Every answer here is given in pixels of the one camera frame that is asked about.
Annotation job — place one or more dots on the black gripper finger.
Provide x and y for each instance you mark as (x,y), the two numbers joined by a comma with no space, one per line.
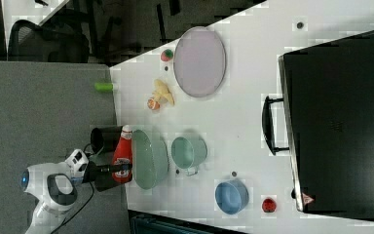
(104,169)

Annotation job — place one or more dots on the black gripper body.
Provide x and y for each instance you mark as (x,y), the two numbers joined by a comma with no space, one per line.
(90,173)

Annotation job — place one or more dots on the red plush ketchup bottle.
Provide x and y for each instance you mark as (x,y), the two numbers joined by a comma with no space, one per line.
(123,156)

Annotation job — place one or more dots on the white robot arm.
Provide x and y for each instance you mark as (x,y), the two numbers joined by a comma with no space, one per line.
(55,188)

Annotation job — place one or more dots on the green oval strainer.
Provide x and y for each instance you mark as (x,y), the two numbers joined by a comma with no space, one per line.
(150,159)

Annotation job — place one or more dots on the black cylindrical container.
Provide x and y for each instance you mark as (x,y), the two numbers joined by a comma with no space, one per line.
(104,142)

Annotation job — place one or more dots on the orange slice toy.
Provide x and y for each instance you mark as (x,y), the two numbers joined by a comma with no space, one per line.
(152,104)

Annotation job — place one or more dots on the green plastic mug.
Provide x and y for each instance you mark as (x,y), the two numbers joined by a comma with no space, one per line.
(188,152)

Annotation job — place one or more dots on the green cylinder toy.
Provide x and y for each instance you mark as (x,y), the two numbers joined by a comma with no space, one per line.
(105,87)

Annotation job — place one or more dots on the yellow plush peeled banana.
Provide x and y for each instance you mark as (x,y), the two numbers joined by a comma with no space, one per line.
(162,91)

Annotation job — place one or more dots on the blue plastic cup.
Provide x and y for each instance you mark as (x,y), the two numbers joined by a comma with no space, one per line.
(231,196)

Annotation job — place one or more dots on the red toy strawberry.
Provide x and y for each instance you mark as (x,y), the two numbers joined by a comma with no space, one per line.
(167,55)

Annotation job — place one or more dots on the grey round plate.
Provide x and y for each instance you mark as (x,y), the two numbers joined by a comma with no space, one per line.
(199,62)

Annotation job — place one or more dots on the black office chair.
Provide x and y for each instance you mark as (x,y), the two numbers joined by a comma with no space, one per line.
(87,31)

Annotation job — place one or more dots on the red ladybug toy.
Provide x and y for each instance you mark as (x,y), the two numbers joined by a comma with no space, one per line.
(269,205)

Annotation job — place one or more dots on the black toaster oven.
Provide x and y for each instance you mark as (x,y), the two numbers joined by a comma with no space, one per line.
(328,101)

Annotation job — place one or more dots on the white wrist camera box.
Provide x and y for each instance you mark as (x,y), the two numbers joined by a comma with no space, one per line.
(77,161)

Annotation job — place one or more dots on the blue aluminium table frame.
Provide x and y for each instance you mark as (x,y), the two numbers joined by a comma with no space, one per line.
(144,223)

